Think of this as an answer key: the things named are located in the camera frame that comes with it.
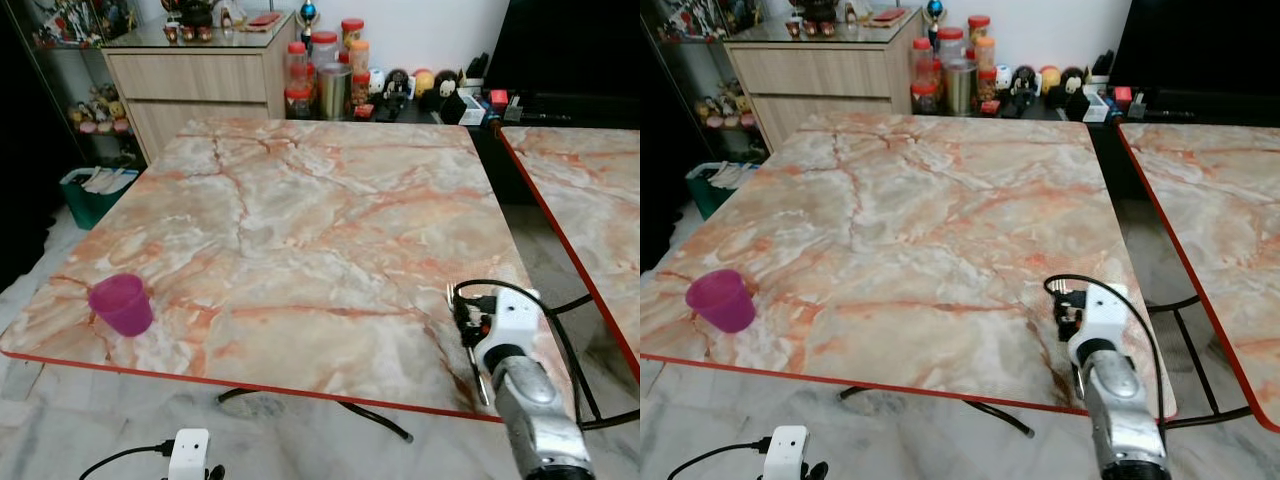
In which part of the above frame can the purple plastic cup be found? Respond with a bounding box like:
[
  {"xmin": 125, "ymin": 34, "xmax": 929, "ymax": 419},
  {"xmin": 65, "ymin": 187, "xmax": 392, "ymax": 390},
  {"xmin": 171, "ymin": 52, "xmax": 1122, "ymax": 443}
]
[
  {"xmin": 88, "ymin": 274, "xmax": 155, "ymax": 338},
  {"xmin": 685, "ymin": 268, "xmax": 758, "ymax": 335}
]

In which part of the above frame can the wooden drawer cabinet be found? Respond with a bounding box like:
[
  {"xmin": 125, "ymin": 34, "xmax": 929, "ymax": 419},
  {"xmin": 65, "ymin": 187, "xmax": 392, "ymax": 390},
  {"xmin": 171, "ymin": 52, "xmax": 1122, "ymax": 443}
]
[
  {"xmin": 724, "ymin": 8, "xmax": 924, "ymax": 153},
  {"xmin": 102, "ymin": 12, "xmax": 298, "ymax": 163}
]

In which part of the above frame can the glass display cabinet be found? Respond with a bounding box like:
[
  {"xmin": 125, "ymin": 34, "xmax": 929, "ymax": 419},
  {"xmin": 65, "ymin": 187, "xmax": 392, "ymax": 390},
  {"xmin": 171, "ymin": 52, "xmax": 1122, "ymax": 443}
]
[
  {"xmin": 640, "ymin": 0, "xmax": 773, "ymax": 161},
  {"xmin": 18, "ymin": 0, "xmax": 151, "ymax": 169}
]

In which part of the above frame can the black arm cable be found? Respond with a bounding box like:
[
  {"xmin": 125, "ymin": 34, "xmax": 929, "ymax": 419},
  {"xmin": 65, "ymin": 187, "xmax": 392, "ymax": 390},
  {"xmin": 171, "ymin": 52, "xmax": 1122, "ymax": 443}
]
[
  {"xmin": 80, "ymin": 441, "xmax": 177, "ymax": 480},
  {"xmin": 454, "ymin": 279, "xmax": 593, "ymax": 426},
  {"xmin": 668, "ymin": 440, "xmax": 772, "ymax": 480},
  {"xmin": 1044, "ymin": 274, "xmax": 1167, "ymax": 426}
]

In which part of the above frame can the black metal table frame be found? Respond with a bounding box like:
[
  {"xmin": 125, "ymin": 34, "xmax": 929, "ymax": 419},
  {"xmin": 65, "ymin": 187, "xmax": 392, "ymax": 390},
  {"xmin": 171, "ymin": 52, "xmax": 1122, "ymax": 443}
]
[
  {"xmin": 217, "ymin": 387, "xmax": 414, "ymax": 444},
  {"xmin": 1145, "ymin": 294, "xmax": 1257, "ymax": 432},
  {"xmin": 838, "ymin": 385, "xmax": 1036, "ymax": 439},
  {"xmin": 545, "ymin": 293, "xmax": 641, "ymax": 433}
]

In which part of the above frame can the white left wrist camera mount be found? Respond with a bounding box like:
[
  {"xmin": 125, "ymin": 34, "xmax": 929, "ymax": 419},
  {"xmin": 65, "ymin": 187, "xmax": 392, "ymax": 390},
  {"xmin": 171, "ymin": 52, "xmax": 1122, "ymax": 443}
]
[
  {"xmin": 762, "ymin": 426, "xmax": 809, "ymax": 480},
  {"xmin": 167, "ymin": 429, "xmax": 212, "ymax": 480}
]

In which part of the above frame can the black television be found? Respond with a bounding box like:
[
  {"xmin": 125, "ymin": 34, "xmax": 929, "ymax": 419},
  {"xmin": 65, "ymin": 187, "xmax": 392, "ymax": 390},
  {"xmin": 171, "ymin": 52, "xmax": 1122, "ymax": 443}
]
[
  {"xmin": 486, "ymin": 0, "xmax": 641, "ymax": 98},
  {"xmin": 1108, "ymin": 0, "xmax": 1280, "ymax": 96}
]

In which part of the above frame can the steel canister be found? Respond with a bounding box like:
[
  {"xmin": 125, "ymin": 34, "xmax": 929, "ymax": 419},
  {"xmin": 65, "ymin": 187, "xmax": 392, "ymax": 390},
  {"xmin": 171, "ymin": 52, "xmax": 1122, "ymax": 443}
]
[
  {"xmin": 944, "ymin": 58, "xmax": 979, "ymax": 116},
  {"xmin": 318, "ymin": 63, "xmax": 353, "ymax": 121}
]

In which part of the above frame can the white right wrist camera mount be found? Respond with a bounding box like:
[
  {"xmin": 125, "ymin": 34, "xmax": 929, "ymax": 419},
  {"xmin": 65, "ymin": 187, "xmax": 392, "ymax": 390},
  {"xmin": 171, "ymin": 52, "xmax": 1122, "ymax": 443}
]
[
  {"xmin": 478, "ymin": 289, "xmax": 544, "ymax": 373},
  {"xmin": 1068, "ymin": 283, "xmax": 1130, "ymax": 364}
]

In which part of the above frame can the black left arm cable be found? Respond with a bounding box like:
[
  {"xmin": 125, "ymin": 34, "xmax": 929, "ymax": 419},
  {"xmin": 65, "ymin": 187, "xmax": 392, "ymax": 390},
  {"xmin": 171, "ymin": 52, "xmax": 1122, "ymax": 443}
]
[
  {"xmin": 668, "ymin": 440, "xmax": 772, "ymax": 480},
  {"xmin": 80, "ymin": 441, "xmax": 177, "ymax": 480}
]

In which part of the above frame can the green plastic bin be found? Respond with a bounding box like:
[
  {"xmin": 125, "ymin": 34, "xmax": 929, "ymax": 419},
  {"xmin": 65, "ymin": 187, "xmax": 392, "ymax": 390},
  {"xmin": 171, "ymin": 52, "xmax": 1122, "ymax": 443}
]
[
  {"xmin": 685, "ymin": 161, "xmax": 763, "ymax": 221},
  {"xmin": 59, "ymin": 166, "xmax": 142, "ymax": 230}
]

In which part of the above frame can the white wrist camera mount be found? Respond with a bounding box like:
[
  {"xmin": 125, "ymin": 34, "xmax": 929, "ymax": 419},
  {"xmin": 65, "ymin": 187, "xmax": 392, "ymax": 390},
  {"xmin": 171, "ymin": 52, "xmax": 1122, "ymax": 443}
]
[
  {"xmin": 167, "ymin": 429, "xmax": 212, "ymax": 480},
  {"xmin": 762, "ymin": 426, "xmax": 809, "ymax": 480},
  {"xmin": 478, "ymin": 289, "xmax": 544, "ymax": 373},
  {"xmin": 1068, "ymin": 283, "xmax": 1130, "ymax": 364}
]

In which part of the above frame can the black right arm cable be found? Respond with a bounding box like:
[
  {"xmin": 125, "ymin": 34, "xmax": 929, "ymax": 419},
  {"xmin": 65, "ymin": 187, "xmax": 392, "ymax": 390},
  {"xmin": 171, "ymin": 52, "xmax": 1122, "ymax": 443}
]
[
  {"xmin": 454, "ymin": 279, "xmax": 593, "ymax": 426},
  {"xmin": 1044, "ymin": 274, "xmax": 1167, "ymax": 426}
]

